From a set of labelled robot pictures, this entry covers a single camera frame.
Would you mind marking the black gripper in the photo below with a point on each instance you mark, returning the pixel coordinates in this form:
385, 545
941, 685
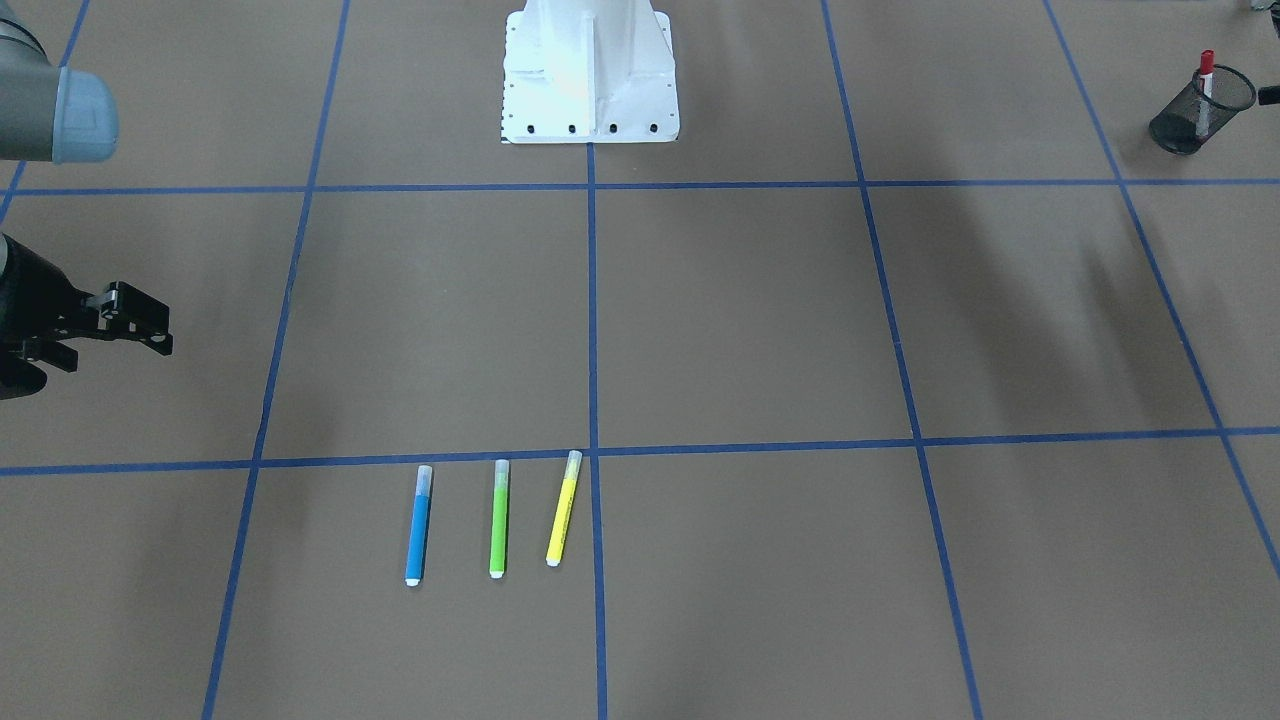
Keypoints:
30, 283

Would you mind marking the blue marker pen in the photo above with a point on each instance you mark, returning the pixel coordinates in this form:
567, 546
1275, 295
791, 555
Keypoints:
414, 566

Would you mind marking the red marker pen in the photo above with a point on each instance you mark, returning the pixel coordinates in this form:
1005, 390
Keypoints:
1204, 86

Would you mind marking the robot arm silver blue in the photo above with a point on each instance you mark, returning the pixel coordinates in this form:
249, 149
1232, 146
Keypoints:
59, 115

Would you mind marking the green marker pen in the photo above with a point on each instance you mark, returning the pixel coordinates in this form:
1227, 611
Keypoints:
500, 518

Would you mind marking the yellow marker pen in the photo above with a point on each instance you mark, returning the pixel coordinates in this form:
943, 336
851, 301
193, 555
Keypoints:
562, 517

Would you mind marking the brown paper table cover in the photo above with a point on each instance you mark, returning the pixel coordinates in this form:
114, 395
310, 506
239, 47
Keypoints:
913, 381

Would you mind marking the black mesh cup far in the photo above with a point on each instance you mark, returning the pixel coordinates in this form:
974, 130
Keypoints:
1174, 127

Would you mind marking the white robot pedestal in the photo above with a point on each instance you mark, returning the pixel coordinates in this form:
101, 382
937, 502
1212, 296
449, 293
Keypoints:
589, 72

